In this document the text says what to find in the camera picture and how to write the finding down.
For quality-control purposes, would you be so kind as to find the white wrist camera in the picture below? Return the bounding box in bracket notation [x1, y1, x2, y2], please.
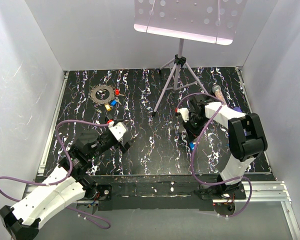
[175, 107, 190, 123]
[108, 120, 128, 142]

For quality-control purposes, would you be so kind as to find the red key tag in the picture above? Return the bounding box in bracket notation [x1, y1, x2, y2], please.
[114, 88, 125, 96]

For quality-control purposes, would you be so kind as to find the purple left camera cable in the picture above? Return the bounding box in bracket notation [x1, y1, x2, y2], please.
[0, 119, 112, 230]

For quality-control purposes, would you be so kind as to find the yellow key tag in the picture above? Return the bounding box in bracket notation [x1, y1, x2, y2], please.
[104, 104, 113, 111]

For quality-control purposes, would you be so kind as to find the lilac music stand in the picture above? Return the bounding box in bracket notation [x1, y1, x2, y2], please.
[133, 0, 247, 117]

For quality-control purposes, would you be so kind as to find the blue key tag on disc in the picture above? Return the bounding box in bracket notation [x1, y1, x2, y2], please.
[110, 98, 121, 107]

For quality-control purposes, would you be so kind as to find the blue tagged key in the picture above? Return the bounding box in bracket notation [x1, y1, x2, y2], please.
[189, 142, 196, 151]

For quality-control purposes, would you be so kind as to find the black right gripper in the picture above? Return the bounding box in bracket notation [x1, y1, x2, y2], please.
[181, 115, 210, 142]

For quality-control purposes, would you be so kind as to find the round metal keyring disc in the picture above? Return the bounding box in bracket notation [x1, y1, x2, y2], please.
[89, 85, 115, 105]

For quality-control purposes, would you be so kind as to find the black front mounting bar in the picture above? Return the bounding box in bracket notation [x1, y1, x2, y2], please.
[84, 173, 248, 212]

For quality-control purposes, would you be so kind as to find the aluminium frame rail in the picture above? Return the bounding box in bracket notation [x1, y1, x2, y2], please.
[12, 181, 300, 240]

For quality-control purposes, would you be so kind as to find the purple toy microphone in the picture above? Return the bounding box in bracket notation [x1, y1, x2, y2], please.
[233, 106, 242, 113]

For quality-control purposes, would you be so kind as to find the purple camera cable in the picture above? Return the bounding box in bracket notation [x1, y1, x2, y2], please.
[0, 119, 112, 230]
[177, 92, 253, 218]

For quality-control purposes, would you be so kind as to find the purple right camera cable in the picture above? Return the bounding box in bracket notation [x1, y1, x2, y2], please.
[177, 92, 253, 218]

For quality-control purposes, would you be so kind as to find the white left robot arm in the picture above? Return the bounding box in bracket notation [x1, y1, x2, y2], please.
[0, 115, 132, 240]

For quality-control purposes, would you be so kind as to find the glitter toy microphone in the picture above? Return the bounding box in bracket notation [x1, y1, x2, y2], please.
[212, 84, 227, 105]

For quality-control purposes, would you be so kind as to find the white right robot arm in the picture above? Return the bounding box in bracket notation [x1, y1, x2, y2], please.
[175, 92, 268, 199]

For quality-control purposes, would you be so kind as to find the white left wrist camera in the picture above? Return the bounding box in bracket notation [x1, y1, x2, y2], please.
[108, 120, 128, 142]

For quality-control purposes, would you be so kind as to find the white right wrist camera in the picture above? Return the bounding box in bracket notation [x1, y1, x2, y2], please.
[175, 107, 190, 123]

